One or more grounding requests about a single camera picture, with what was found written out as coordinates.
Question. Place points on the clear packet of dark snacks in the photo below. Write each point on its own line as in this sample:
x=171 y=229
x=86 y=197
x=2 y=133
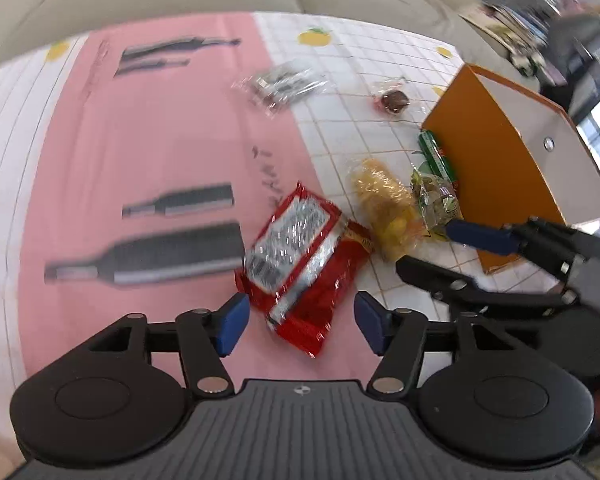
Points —
x=280 y=85

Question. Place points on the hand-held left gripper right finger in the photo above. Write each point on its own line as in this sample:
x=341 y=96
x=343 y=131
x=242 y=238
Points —
x=370 y=322

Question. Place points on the green clear snack packet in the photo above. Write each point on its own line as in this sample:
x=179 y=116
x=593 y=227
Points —
x=435 y=200

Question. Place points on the yellow snack packet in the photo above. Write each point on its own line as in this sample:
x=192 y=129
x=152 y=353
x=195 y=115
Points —
x=385 y=200

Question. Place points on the green sausage stick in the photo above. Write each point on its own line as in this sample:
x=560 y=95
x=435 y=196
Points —
x=435 y=155

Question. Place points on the pink and white tablecloth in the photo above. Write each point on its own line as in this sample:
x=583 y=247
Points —
x=130 y=160

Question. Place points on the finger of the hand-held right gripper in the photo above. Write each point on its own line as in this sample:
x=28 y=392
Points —
x=440 y=280
x=480 y=236

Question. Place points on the grey desk chair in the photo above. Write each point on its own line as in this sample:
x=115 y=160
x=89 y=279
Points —
x=580 y=40

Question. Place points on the orange cardboard box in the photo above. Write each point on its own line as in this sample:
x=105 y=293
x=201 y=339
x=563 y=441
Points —
x=485 y=175

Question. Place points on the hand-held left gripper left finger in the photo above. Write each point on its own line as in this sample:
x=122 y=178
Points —
x=232 y=322

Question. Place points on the round brown wrapped snack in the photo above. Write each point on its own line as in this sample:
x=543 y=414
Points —
x=392 y=101

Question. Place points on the printed tote bag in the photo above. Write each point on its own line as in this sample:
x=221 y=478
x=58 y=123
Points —
x=525 y=63

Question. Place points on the red snack packet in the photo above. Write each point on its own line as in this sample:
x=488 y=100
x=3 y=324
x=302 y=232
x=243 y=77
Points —
x=300 y=260

